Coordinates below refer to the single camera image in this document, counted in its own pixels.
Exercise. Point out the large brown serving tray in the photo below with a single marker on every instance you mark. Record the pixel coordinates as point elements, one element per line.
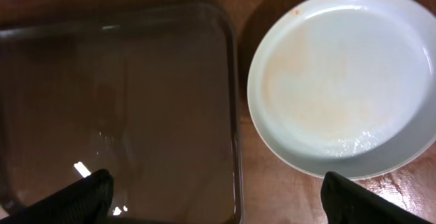
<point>149,95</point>

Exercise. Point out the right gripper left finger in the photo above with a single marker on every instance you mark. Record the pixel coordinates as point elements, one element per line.
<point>86,201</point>

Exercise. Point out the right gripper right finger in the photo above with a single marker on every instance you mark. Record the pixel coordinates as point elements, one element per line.
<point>346,202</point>

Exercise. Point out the pale green plate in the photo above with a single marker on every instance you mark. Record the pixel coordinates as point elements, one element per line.
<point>346,86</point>

